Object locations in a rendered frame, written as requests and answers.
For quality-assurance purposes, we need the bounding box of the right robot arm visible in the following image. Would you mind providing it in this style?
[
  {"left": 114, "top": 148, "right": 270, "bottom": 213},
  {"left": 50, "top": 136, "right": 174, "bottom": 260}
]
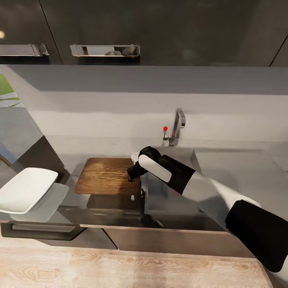
[{"left": 127, "top": 146, "right": 288, "bottom": 288}]

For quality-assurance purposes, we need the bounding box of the cutting board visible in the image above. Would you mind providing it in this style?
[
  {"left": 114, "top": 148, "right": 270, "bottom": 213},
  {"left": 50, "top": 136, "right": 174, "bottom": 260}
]
[{"left": 74, "top": 158, "right": 140, "bottom": 196}]

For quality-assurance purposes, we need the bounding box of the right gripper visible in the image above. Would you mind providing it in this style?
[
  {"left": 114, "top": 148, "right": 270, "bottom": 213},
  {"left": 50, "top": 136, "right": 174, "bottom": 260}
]
[{"left": 127, "top": 163, "right": 148, "bottom": 180}]

